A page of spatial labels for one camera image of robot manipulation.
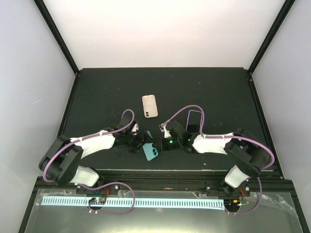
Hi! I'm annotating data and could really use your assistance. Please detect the right black frame post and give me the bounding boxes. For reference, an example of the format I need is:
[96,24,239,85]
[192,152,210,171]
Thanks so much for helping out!
[248,0,295,74]

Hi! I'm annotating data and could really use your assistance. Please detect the teal phone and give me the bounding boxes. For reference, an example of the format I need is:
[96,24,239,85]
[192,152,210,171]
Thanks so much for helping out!
[142,131,158,161]

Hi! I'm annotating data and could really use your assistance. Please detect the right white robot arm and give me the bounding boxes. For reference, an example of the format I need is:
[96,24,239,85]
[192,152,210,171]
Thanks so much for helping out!
[153,120,274,197]

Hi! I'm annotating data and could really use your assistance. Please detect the black frame post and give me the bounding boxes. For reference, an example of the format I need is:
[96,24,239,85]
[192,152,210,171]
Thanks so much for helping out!
[34,0,80,75]
[248,0,295,74]

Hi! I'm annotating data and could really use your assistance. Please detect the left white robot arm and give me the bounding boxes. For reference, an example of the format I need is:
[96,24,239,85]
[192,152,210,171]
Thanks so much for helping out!
[38,114,149,194]

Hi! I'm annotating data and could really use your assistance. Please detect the beige phone case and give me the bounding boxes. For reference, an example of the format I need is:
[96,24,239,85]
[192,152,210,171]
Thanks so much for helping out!
[142,95,158,118]

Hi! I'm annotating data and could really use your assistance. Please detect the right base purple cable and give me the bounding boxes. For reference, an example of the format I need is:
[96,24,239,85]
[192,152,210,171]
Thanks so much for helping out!
[225,177,263,216]

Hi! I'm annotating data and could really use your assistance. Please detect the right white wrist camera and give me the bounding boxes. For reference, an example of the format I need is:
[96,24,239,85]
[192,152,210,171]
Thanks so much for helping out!
[159,123,171,138]

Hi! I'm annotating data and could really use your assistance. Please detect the black aluminium front rail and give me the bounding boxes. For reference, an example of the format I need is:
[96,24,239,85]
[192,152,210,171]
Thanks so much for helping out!
[36,169,294,197]

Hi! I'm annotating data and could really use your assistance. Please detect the lavender phone case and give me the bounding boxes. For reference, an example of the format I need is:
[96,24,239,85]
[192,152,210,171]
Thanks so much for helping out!
[186,110,204,133]

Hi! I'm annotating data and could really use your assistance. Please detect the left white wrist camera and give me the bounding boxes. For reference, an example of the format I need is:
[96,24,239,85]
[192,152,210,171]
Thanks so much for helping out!
[130,123,139,135]

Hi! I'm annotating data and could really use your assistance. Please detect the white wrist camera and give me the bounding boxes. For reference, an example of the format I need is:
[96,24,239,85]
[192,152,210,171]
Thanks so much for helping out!
[130,123,139,135]
[159,123,171,138]

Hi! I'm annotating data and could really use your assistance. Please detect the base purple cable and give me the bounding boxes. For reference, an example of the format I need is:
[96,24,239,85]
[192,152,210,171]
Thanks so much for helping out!
[225,177,263,216]
[80,182,136,216]

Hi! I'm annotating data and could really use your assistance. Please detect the left black frame post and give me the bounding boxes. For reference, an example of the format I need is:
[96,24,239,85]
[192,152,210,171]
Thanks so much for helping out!
[34,0,80,75]

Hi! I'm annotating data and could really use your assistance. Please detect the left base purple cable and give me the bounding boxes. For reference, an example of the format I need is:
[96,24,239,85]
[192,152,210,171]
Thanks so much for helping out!
[80,182,136,216]

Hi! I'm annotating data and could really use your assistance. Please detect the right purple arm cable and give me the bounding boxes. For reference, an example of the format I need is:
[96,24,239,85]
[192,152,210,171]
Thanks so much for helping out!
[159,104,276,170]

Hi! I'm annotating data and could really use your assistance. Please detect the white slotted cable duct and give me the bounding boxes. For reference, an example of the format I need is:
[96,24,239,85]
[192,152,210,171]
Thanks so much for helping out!
[41,196,225,210]

